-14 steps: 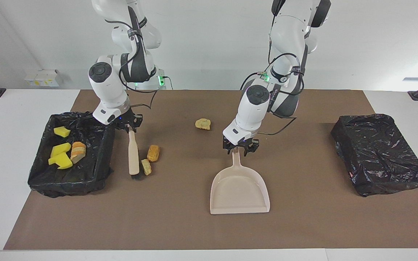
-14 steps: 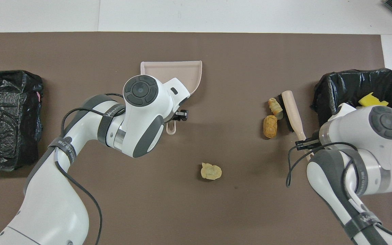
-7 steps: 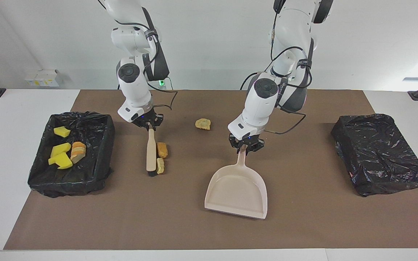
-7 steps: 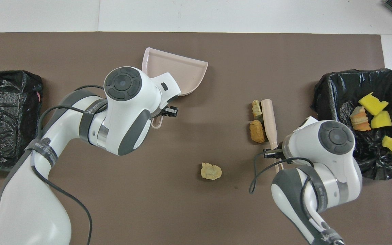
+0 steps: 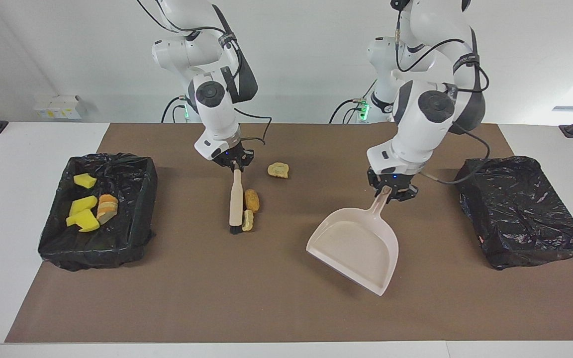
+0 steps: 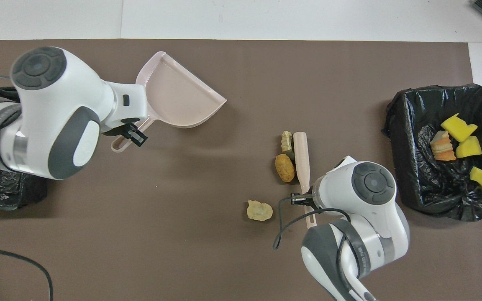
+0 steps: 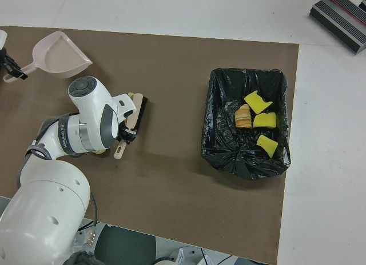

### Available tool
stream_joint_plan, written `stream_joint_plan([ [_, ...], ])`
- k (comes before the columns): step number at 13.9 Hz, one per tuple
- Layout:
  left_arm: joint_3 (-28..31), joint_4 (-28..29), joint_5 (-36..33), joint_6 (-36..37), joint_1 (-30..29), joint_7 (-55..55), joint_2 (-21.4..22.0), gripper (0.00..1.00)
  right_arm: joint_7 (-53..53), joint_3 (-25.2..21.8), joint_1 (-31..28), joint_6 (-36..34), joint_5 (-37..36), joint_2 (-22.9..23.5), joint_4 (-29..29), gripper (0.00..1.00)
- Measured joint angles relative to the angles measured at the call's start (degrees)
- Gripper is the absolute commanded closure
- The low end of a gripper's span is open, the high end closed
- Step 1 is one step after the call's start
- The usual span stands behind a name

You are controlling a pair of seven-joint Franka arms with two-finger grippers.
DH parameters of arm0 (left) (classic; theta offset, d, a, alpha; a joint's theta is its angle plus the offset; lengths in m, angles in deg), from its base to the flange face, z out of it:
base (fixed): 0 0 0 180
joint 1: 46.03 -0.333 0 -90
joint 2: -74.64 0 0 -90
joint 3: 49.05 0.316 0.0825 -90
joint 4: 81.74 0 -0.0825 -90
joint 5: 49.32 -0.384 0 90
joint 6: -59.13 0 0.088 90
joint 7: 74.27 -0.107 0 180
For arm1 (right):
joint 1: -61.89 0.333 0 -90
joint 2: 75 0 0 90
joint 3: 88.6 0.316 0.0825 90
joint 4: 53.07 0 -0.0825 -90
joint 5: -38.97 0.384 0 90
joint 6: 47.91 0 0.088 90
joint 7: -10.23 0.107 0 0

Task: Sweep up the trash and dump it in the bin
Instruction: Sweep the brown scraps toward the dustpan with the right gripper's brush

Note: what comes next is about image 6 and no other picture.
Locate beige hand brush black bristles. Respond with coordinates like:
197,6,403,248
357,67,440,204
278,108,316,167
293,131,318,228

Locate beige plastic dustpan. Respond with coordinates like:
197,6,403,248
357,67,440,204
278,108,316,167
111,51,227,153

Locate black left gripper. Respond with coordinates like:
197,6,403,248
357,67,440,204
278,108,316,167
102,118,148,147

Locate closed black-wrapped bin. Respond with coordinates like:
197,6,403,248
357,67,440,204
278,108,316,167
0,86,48,211

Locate open black-lined trash bin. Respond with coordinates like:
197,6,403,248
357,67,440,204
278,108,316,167
382,84,482,222

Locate orange striped croissant toy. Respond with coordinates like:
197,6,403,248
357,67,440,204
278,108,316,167
430,130,457,161

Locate pale ridged pastry toy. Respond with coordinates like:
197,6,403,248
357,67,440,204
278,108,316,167
281,131,295,161

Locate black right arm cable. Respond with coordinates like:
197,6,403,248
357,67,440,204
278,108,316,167
273,198,352,293

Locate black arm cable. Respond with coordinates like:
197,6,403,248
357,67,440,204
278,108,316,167
0,75,54,301
273,198,352,293

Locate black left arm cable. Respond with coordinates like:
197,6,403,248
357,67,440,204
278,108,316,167
0,75,54,301

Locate notched yellow sponge piece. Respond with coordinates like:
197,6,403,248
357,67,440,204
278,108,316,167
441,113,478,143

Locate brown bread roll toy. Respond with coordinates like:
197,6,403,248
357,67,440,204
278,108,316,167
275,154,296,183

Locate yellow sponge piece green backing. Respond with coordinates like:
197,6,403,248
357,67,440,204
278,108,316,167
456,135,482,158

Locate brown table mat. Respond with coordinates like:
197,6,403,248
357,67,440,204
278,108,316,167
0,39,482,301

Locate pale yellow food toy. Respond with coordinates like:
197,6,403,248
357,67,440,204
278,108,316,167
247,200,274,222

